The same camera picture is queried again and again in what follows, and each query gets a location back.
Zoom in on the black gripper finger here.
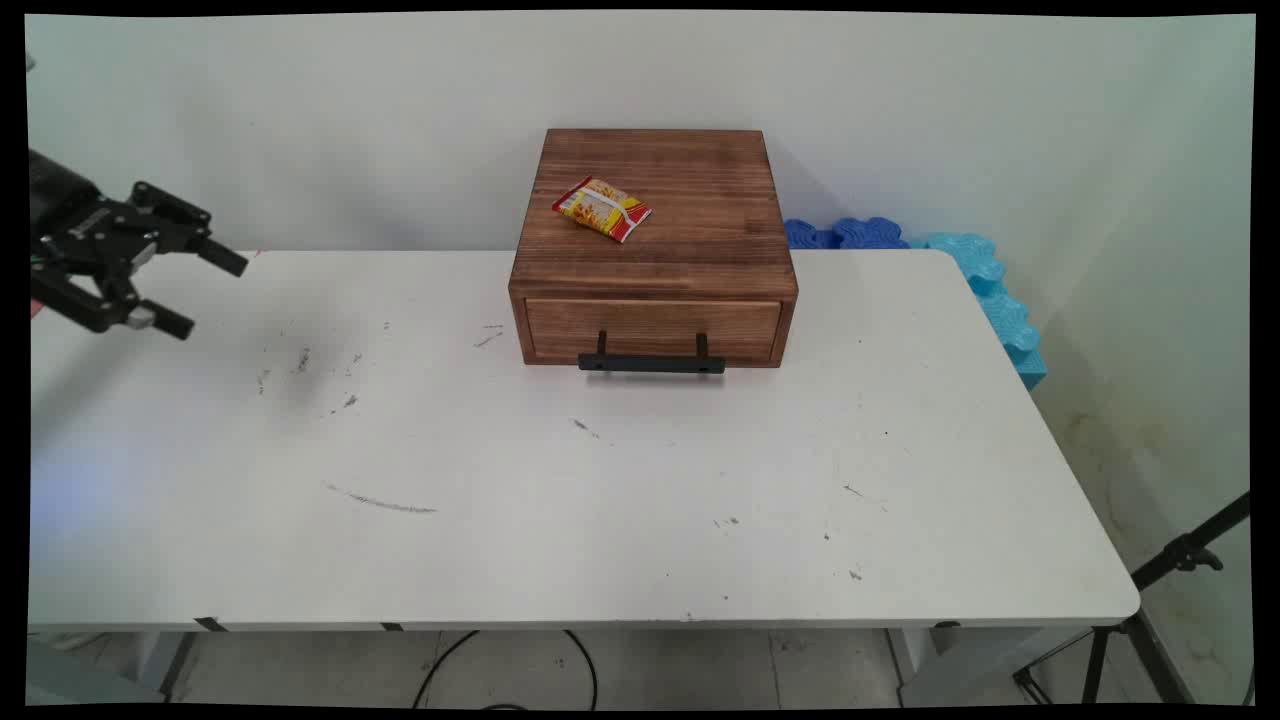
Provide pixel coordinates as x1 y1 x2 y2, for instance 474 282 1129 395
130 181 249 278
30 262 196 341

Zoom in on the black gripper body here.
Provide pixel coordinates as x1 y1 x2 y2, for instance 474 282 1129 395
28 150 161 301

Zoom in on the wooden drawer with black handle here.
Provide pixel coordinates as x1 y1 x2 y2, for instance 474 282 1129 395
524 297 784 377

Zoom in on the black table leg strut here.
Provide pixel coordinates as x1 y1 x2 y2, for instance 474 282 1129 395
158 618 229 701

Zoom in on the yellow red snack packet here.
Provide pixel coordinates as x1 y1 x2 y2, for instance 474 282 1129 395
551 176 653 244

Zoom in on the brown wooden drawer cabinet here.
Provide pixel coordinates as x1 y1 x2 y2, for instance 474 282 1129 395
508 128 800 369

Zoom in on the dark blue foam mat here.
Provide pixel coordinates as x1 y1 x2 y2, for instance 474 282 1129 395
783 216 911 251

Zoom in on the light blue foam mat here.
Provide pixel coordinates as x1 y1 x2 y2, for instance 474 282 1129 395
905 232 1049 391

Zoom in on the white table leg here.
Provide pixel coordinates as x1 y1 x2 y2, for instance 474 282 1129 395
885 625 1086 709

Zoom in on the black cable on floor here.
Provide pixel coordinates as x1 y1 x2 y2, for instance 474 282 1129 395
412 629 599 711

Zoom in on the black camera tripod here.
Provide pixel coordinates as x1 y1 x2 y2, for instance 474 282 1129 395
1012 490 1253 706

